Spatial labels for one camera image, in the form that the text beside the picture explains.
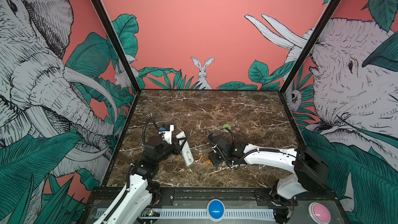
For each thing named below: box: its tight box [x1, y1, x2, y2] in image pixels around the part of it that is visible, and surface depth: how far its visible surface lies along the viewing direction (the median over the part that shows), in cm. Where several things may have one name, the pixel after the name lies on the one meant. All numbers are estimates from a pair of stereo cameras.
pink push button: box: [307, 201, 332, 224], surface depth 70 cm
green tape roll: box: [222, 123, 232, 132], surface depth 102 cm
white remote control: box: [175, 131, 195, 167], surface depth 79 cm
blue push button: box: [206, 198, 226, 222], surface depth 71 cm
